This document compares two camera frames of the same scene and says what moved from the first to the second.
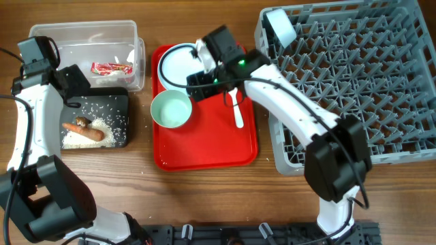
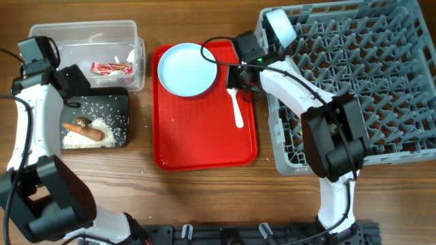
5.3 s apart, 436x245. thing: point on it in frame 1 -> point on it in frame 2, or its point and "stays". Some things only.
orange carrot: (87, 133) stays
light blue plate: (177, 62) stays
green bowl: (171, 108) -> (291, 62)
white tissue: (130, 57) stays
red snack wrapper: (107, 68) stays
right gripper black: (201, 88) -> (231, 80)
